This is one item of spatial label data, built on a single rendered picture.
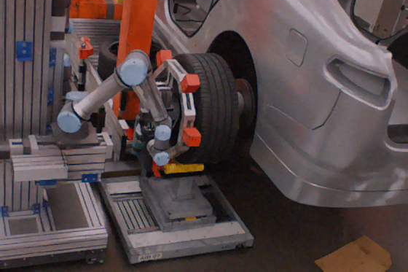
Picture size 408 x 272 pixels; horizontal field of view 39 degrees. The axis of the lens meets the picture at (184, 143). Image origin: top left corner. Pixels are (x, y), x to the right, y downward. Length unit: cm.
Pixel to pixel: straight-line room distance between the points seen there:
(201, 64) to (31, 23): 95
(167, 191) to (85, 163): 80
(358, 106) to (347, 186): 45
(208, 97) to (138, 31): 75
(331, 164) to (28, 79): 157
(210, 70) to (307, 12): 68
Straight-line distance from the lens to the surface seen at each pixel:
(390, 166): 288
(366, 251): 415
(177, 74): 319
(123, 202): 388
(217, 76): 320
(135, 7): 356
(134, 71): 265
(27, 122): 316
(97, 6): 561
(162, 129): 283
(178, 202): 368
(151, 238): 359
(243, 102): 354
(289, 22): 294
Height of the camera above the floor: 239
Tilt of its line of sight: 30 degrees down
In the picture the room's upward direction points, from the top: 11 degrees clockwise
